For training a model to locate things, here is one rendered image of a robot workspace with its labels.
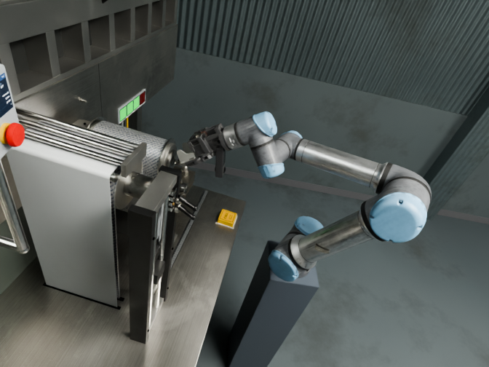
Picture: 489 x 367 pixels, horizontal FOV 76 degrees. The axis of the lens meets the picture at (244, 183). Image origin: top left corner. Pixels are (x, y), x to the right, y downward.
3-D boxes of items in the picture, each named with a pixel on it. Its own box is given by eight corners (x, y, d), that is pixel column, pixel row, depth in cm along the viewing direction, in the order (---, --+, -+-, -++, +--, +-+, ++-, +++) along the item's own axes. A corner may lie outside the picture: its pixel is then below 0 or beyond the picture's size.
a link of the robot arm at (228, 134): (247, 138, 100) (242, 151, 94) (235, 143, 102) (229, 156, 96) (236, 118, 97) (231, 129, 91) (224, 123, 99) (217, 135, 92)
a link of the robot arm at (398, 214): (297, 262, 118) (442, 204, 80) (279, 289, 107) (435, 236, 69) (278, 237, 118) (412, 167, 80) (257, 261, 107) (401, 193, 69)
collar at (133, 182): (145, 207, 79) (146, 187, 75) (123, 199, 79) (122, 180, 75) (156, 191, 84) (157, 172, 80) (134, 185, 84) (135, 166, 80)
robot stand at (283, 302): (260, 339, 192) (311, 247, 137) (261, 375, 176) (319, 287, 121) (228, 336, 190) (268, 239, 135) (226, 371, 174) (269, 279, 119)
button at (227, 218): (232, 227, 135) (233, 223, 134) (217, 223, 136) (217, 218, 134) (236, 216, 141) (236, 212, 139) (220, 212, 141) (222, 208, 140)
